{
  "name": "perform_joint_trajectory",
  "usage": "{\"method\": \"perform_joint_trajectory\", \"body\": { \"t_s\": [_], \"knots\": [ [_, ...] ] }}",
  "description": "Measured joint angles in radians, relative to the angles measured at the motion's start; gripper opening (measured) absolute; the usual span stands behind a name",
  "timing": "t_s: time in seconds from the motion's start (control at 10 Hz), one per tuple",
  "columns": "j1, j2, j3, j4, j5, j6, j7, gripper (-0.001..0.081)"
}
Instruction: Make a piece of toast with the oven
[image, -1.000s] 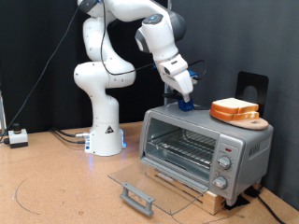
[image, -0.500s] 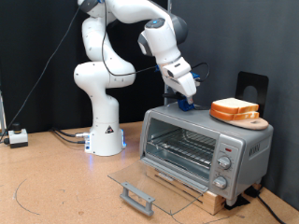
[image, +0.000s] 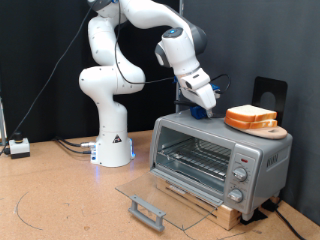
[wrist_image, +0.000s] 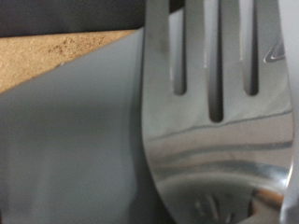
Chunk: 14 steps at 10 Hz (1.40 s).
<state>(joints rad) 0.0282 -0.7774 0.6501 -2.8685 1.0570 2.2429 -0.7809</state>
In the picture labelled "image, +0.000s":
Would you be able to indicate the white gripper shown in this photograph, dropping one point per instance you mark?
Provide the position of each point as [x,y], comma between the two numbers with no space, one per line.
[200,90]

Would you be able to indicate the white bread slice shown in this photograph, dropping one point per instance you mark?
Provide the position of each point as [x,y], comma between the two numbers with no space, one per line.
[240,124]
[250,111]

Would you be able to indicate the silver oven timer knob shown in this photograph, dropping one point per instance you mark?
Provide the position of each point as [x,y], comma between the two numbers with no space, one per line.
[236,195]

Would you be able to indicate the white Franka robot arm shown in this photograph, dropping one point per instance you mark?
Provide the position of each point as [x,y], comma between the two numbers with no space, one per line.
[106,83]

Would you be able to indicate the silver oven temperature knob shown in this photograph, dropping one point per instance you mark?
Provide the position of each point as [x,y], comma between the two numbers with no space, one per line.
[240,174]

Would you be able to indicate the silver toaster oven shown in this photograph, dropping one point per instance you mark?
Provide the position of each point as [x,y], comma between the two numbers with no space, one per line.
[266,173]

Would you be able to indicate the vertical metal pole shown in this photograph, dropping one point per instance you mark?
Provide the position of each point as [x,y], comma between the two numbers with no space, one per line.
[178,96]

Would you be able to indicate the small round wooden board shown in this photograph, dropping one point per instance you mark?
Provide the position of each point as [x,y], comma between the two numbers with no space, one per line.
[270,134]

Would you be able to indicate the black metal bookend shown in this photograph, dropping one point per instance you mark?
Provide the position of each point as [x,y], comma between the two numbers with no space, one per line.
[270,85]

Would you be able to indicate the wooden crate base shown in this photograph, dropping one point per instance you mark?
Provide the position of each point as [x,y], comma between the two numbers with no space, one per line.
[230,220]

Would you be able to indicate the emergency stop button box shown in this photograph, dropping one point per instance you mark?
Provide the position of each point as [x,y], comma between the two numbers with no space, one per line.
[19,148]

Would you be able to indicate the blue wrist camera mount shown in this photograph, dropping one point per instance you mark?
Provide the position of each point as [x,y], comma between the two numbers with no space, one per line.
[215,89]

